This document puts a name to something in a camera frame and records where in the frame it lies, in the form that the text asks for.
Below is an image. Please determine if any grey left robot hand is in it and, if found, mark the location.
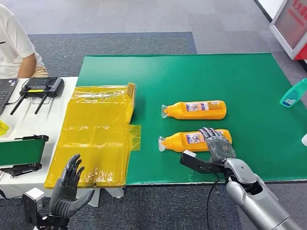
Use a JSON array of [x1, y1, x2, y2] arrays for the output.
[[198, 126, 237, 164]]

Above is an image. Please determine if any teal spray bottle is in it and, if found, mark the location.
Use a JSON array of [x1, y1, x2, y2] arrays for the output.
[[280, 78, 307, 109]]

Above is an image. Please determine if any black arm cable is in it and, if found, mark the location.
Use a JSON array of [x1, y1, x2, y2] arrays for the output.
[[206, 173, 220, 230]]

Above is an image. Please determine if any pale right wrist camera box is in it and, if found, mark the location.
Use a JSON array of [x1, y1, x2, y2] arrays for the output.
[[23, 187, 47, 226]]

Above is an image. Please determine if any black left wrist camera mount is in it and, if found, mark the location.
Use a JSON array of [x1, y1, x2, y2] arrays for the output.
[[179, 150, 225, 174]]

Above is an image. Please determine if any yellow plastic sheet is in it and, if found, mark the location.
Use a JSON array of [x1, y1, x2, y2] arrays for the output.
[[44, 83, 142, 189]]

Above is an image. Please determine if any yellow label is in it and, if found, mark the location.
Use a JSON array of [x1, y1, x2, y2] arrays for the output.
[[0, 120, 10, 137]]

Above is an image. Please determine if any thin black controller cable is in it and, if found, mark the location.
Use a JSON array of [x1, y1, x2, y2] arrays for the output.
[[4, 79, 30, 106]]

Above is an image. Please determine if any black remote controller with antennas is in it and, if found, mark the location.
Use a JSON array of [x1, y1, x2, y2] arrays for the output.
[[10, 77, 65, 115]]

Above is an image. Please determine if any person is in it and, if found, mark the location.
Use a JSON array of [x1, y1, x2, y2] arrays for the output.
[[0, 3, 48, 80]]

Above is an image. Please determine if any dark laptop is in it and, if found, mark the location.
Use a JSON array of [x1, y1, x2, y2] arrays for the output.
[[0, 78, 19, 115]]

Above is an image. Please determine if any white table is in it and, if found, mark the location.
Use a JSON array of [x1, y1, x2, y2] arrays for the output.
[[0, 77, 126, 207]]

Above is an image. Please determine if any orange bottle with clear cap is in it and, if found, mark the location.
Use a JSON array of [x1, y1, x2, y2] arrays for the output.
[[158, 128, 233, 153], [161, 100, 227, 121]]

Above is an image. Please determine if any green table mat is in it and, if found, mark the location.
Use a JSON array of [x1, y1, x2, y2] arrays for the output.
[[76, 53, 307, 186]]

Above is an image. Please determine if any green panel black-framed stand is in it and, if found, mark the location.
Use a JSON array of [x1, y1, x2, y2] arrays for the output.
[[0, 135, 50, 177]]

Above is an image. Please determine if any white-framed red sign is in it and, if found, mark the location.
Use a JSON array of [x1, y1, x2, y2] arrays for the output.
[[269, 0, 307, 61]]

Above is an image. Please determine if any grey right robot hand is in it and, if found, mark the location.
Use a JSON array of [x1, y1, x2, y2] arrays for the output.
[[48, 154, 95, 220]]

